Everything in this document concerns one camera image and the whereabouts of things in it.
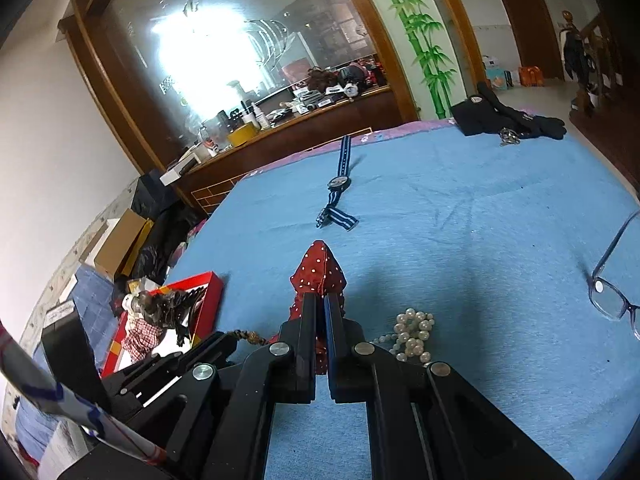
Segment black garment on bed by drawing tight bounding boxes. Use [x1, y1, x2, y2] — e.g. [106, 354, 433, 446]
[451, 81, 566, 140]

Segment wooden dresser counter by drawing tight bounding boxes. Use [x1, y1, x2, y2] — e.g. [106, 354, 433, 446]
[175, 87, 402, 214]

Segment blue plaid cloth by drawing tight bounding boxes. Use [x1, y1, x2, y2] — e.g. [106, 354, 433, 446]
[15, 264, 118, 462]

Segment large white pearl bracelet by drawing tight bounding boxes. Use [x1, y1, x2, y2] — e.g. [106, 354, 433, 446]
[391, 306, 436, 365]

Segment red polka dot scrunchie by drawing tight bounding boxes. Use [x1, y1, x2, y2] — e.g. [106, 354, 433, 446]
[288, 240, 347, 377]

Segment large wall mirror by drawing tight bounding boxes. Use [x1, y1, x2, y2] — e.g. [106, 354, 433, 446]
[100, 0, 376, 165]

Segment silver keys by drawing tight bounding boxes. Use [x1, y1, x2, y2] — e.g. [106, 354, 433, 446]
[499, 128, 521, 146]

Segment blue striped strap watch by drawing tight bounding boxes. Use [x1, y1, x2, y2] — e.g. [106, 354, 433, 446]
[316, 136, 358, 231]

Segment cardboard box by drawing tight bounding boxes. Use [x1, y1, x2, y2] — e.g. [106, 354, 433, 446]
[93, 209, 154, 282]

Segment white pump bottle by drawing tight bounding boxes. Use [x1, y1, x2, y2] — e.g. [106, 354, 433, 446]
[253, 103, 271, 129]

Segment small pale bead bracelet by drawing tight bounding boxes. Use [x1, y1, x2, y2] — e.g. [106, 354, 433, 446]
[369, 331, 402, 356]

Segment white flat box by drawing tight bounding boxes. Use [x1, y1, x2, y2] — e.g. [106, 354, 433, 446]
[160, 158, 198, 186]

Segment blue frame eyeglasses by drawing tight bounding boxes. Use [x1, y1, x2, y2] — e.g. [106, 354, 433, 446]
[587, 210, 639, 340]

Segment grey organza scrunchie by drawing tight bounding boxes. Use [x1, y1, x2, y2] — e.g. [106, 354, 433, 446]
[137, 290, 175, 330]

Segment yellow tape roll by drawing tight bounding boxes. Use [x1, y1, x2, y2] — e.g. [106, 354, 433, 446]
[228, 122, 259, 148]

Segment leopard print bracelet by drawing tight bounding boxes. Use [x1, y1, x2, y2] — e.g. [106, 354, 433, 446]
[224, 327, 271, 347]

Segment white dotted scrunchie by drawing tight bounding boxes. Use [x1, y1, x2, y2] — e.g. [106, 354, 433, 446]
[122, 294, 140, 316]

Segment red plaid scrunchie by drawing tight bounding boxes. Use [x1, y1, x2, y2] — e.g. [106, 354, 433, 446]
[122, 318, 165, 363]

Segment red jewelry tray box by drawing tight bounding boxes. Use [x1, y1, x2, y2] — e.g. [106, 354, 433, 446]
[101, 272, 224, 377]

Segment blue bed blanket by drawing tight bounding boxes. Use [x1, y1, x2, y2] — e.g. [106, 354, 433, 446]
[170, 127, 639, 479]

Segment black hair claw clip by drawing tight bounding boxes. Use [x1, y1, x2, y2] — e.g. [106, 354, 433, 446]
[171, 286, 207, 347]

